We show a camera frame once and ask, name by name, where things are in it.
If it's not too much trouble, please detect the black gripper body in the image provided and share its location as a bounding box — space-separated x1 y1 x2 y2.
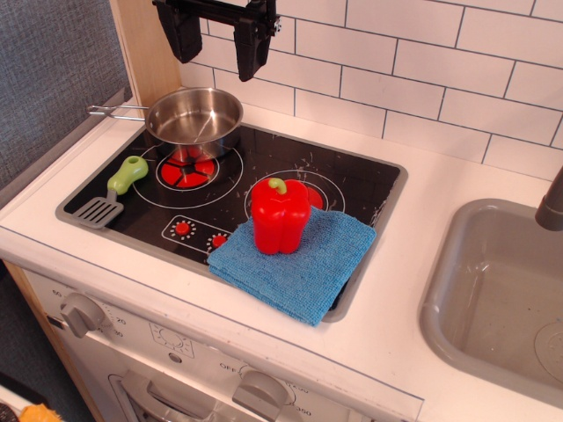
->
152 0 281 32

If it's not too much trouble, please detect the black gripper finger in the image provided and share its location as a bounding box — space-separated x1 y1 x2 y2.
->
157 3 202 63
234 21 272 82

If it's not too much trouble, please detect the stainless steel pot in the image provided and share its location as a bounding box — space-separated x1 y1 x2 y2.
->
86 86 245 161

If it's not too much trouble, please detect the black toy stove top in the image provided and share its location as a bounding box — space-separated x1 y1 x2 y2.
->
56 127 407 321

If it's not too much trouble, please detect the red toy bell pepper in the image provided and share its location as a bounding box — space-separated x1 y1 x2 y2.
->
251 178 311 255

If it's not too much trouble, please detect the blue folded cloth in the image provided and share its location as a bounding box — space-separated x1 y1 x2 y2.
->
208 207 377 326

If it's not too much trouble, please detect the left grey oven knob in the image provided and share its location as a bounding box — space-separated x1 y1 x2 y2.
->
60 293 106 338

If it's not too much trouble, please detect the grey oven knob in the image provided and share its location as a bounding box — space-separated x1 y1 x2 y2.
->
232 371 289 421
60 293 106 338

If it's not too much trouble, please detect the grey sink basin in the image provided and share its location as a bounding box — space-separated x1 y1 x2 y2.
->
420 199 562 407

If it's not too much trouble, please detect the grey faucet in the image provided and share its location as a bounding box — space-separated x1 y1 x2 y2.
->
535 168 563 231

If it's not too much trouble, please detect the right grey oven knob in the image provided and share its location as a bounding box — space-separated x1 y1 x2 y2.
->
232 371 289 421

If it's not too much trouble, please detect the orange object at corner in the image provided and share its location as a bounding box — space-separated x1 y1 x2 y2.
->
18 404 62 422

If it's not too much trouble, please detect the wooden side post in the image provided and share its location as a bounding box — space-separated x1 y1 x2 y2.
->
110 0 181 106

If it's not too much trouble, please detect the green handled grey spatula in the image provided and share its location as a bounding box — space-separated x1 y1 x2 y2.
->
72 156 149 229

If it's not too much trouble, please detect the grey oven door handle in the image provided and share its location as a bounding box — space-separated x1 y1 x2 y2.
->
118 369 265 422

